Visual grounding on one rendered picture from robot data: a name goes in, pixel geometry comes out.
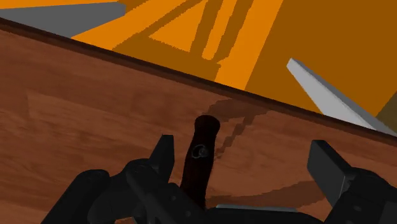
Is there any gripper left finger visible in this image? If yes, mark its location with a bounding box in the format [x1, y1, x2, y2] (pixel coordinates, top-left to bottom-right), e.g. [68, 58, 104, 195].
[40, 134, 207, 224]

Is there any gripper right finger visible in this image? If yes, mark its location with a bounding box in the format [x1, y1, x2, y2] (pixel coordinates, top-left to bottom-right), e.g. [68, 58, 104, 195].
[307, 139, 397, 224]

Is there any brown wooden table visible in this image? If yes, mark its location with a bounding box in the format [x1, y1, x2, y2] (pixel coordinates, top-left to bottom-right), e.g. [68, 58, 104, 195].
[0, 17, 397, 224]

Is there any dark brown handled knife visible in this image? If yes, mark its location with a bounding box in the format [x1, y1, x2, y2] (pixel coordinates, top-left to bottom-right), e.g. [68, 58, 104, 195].
[179, 115, 298, 214]

